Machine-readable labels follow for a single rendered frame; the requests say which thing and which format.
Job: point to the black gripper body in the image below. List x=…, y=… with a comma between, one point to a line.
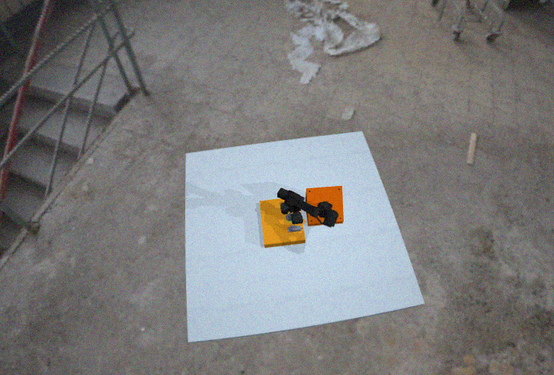
x=297, y=218

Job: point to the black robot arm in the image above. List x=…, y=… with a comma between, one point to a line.
x=324, y=209

